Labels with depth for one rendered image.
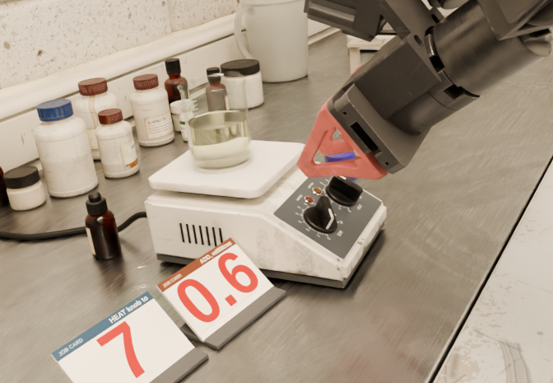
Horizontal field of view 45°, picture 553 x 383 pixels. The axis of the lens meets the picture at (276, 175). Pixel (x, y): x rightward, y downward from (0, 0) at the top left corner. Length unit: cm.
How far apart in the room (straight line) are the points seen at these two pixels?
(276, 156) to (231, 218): 9
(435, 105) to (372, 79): 5
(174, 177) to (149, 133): 37
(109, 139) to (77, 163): 5
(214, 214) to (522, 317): 27
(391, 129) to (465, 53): 7
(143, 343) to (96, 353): 4
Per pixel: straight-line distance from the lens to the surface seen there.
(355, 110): 45
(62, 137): 84
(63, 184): 87
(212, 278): 57
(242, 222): 59
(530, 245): 66
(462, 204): 73
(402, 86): 45
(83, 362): 51
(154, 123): 99
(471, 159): 85
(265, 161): 64
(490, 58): 43
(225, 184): 60
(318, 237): 58
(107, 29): 113
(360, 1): 45
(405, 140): 47
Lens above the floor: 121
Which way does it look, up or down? 22 degrees down
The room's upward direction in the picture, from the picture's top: 6 degrees counter-clockwise
